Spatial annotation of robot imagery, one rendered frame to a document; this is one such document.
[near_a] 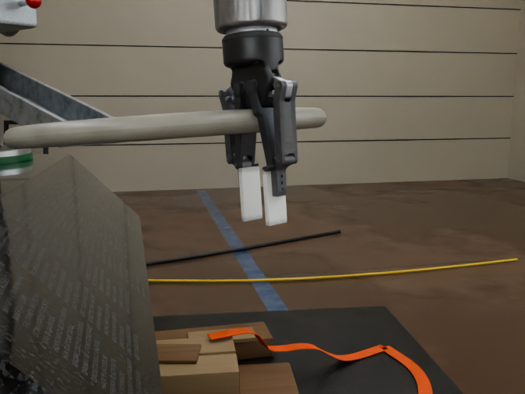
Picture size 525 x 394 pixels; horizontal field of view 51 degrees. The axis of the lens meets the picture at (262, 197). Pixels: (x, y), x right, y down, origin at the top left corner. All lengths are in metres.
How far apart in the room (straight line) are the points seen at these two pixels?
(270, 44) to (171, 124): 0.15
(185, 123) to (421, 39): 6.11
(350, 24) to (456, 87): 1.50
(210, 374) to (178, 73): 4.57
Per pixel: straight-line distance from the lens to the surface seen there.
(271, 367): 1.87
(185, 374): 1.63
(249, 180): 0.71
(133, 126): 0.65
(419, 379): 2.05
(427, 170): 6.79
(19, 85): 1.36
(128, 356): 0.75
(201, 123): 0.65
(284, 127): 0.64
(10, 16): 1.37
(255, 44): 0.66
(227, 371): 1.63
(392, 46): 6.53
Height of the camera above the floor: 0.97
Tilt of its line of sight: 10 degrees down
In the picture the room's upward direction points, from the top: straight up
